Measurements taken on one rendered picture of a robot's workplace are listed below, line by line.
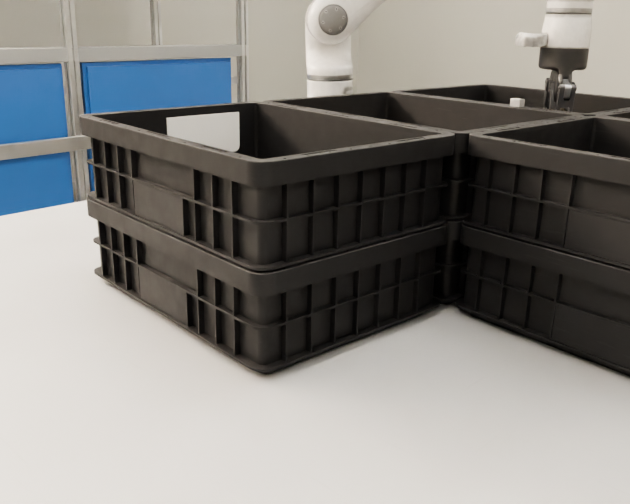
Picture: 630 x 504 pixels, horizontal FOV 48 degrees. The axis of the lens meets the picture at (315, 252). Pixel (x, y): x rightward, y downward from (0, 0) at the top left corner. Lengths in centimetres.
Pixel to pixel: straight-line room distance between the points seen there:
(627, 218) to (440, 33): 407
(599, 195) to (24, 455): 60
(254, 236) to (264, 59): 389
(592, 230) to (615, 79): 350
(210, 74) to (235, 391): 254
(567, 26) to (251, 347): 73
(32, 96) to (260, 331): 212
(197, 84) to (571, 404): 258
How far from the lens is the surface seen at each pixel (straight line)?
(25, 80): 274
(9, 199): 276
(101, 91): 288
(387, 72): 504
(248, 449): 64
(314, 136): 102
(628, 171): 76
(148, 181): 85
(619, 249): 78
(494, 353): 83
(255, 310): 72
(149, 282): 89
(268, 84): 459
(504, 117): 117
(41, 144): 276
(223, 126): 109
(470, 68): 467
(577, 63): 122
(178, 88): 307
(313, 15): 139
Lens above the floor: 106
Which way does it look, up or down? 18 degrees down
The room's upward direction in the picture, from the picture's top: 1 degrees clockwise
